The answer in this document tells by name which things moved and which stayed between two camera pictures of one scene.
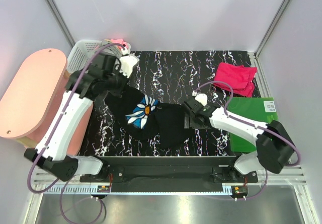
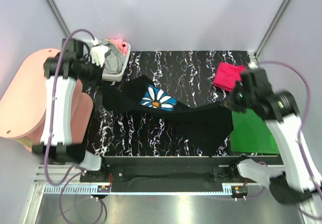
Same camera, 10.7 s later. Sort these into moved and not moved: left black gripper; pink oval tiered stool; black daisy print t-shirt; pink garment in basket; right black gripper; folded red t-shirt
Moved: black daisy print t-shirt; right black gripper; left black gripper
Not moved: pink garment in basket; folded red t-shirt; pink oval tiered stool
